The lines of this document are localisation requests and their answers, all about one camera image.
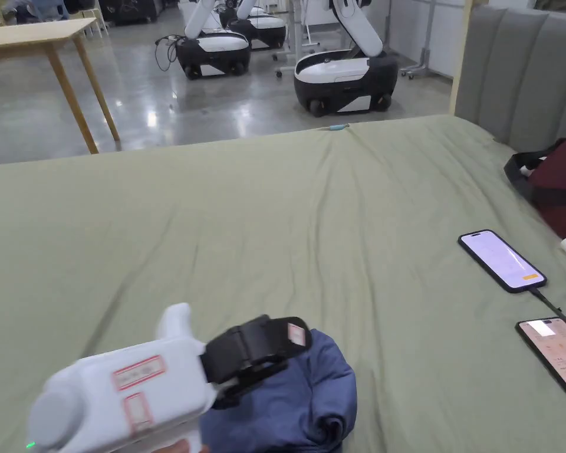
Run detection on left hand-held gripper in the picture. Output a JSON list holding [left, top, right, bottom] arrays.
[[25, 301, 314, 453]]

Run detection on dark blue garment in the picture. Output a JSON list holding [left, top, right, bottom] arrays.
[[200, 327, 359, 453]]

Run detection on person's left hand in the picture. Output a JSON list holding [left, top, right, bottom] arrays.
[[150, 438, 191, 453]]

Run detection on bed with pale green sheet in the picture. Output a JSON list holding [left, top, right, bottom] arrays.
[[0, 115, 566, 453]]

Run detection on black smartphone with white screen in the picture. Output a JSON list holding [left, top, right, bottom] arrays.
[[457, 229, 548, 295]]

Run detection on white and black mobile robot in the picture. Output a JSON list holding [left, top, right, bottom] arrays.
[[175, 0, 252, 81], [293, 0, 400, 117], [219, 0, 288, 51]]

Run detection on black smartphone with pink screen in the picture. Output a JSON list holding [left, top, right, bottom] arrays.
[[515, 316, 566, 412]]

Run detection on white wheeled stand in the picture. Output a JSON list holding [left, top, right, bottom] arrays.
[[400, 0, 437, 80], [272, 0, 332, 79]]

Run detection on dark red bag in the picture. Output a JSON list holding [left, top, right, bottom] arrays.
[[503, 134, 566, 242]]

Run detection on white chair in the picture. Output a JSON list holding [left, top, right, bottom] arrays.
[[77, 0, 108, 40]]

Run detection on light wooden table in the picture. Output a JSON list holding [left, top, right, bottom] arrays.
[[0, 17, 121, 155]]

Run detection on grey padded headboard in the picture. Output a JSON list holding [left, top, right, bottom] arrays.
[[455, 4, 566, 153]]

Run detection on black charging cable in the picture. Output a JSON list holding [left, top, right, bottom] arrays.
[[528, 287, 566, 337]]

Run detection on black floor cable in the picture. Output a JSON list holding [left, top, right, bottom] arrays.
[[154, 35, 180, 73]]

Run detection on light wooden post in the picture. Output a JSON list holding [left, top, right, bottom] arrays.
[[447, 0, 475, 117]]

